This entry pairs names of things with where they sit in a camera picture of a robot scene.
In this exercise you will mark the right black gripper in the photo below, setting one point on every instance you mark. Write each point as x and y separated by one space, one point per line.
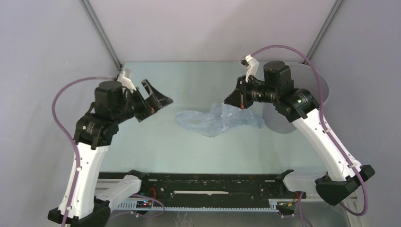
236 98

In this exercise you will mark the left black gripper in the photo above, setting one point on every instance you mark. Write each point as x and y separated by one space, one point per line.
152 103

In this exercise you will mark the light blue plastic trash bag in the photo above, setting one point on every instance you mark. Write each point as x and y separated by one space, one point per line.
218 120

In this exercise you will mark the grey round trash bin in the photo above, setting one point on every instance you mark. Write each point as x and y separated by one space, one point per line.
303 77

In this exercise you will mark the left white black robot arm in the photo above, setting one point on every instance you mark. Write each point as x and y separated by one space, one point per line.
116 101

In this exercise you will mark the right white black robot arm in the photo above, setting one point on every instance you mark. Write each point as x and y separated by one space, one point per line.
344 172

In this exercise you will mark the small electronics board with leds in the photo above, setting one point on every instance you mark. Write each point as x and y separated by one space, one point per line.
142 204

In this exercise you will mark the left aluminium corner profile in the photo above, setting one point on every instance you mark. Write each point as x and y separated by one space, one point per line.
95 21

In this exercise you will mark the aluminium corner profile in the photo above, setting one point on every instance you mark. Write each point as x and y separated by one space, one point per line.
325 27
95 21

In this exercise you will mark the right aluminium corner profile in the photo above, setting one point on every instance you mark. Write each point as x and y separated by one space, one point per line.
325 27

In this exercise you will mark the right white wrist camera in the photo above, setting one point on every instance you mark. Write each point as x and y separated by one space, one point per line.
251 64

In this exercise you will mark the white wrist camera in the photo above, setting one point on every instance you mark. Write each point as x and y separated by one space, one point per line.
251 64
124 79

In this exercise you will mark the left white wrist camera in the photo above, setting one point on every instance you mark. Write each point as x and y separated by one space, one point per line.
124 79

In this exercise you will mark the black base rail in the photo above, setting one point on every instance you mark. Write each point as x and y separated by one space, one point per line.
204 192

